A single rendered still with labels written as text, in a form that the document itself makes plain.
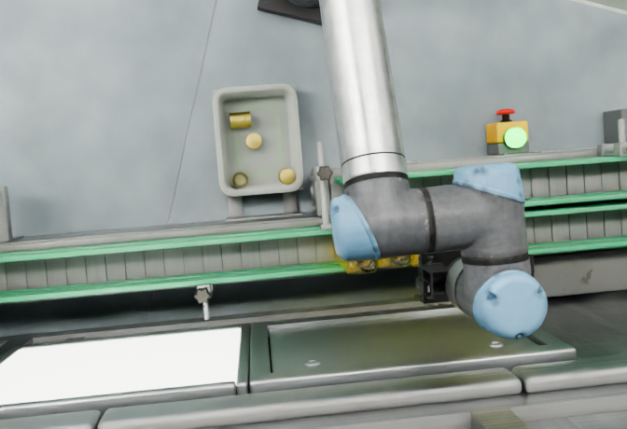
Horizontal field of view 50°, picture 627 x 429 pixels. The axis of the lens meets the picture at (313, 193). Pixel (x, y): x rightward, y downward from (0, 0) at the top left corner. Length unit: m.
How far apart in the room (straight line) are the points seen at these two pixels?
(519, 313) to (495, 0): 0.98
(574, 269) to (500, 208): 0.78
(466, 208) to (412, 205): 0.06
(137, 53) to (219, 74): 0.18
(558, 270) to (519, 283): 0.76
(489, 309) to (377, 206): 0.16
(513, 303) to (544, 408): 0.21
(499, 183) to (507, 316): 0.14
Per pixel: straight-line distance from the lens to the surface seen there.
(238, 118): 1.44
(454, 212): 0.75
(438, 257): 0.96
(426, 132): 1.54
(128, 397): 0.99
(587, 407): 0.96
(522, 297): 0.77
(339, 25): 0.83
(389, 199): 0.75
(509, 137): 1.49
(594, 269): 1.55
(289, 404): 0.90
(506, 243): 0.77
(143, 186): 1.51
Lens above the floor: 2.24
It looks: 84 degrees down
